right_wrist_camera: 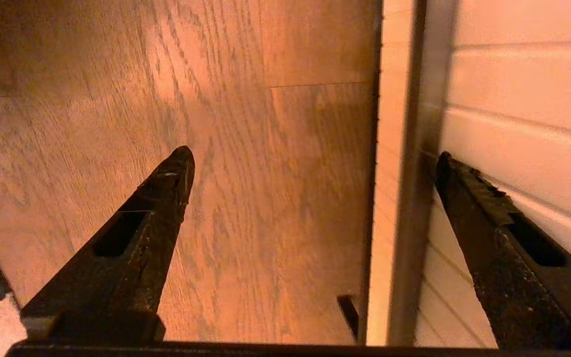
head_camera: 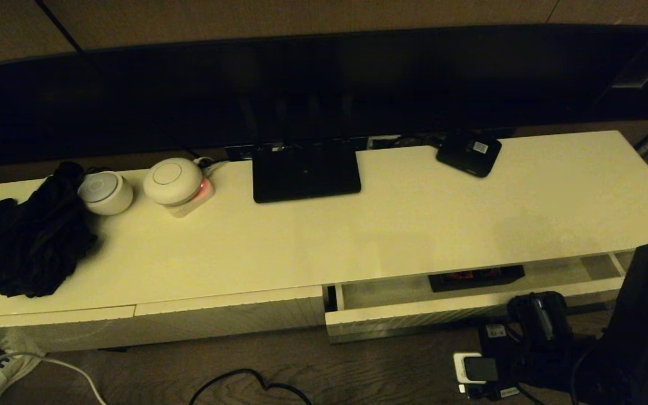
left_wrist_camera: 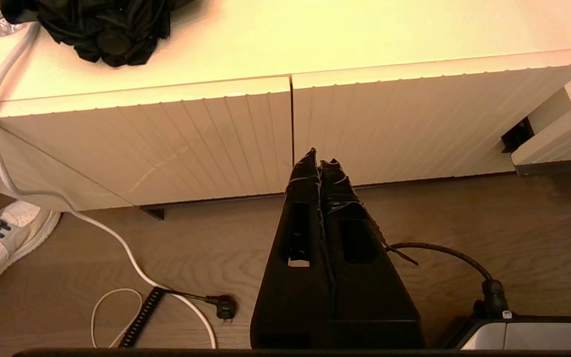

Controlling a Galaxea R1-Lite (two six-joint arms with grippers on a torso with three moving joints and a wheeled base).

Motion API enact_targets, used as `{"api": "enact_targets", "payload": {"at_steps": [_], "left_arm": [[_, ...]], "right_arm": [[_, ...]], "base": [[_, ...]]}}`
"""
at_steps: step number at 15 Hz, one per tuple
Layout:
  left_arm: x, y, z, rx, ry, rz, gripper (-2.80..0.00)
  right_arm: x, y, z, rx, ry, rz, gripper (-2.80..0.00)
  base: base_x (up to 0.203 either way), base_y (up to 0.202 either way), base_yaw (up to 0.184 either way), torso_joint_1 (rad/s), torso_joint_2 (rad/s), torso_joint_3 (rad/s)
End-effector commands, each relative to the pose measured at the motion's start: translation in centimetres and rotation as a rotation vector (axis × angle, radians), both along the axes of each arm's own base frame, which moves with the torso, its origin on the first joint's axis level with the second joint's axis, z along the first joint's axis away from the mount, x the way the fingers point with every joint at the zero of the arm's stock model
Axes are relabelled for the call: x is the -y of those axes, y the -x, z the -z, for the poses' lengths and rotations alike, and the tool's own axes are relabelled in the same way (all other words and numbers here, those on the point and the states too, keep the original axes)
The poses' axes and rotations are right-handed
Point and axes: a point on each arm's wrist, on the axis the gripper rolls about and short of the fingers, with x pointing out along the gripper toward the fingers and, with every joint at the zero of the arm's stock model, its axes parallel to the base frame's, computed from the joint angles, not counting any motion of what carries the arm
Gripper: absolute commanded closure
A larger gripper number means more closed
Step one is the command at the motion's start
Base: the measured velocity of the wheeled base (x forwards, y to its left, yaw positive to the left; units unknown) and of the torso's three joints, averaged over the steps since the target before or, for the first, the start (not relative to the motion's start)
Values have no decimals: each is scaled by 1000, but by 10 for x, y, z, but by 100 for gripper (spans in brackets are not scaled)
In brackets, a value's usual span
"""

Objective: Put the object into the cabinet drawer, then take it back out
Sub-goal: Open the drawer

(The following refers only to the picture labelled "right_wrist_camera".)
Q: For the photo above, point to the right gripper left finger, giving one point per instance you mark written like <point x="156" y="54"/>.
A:
<point x="132" y="258"/>

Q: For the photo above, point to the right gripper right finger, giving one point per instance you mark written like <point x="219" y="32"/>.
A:
<point x="513" y="277"/>

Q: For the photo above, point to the white pull-out drawer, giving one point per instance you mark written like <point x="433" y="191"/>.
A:
<point x="513" y="99"/>

